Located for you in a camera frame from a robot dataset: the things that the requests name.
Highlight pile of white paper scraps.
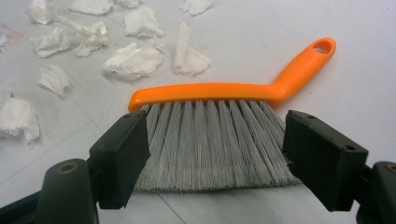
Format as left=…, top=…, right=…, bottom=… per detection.
left=0, top=0, right=214, bottom=143

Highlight orange brush with grey bristles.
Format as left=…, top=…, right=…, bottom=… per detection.
left=127, top=36, right=337, bottom=192

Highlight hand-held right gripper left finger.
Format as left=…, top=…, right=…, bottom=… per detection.
left=89, top=110, right=151, bottom=210

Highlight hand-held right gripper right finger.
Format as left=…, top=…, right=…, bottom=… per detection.
left=281, top=109, right=370, bottom=213

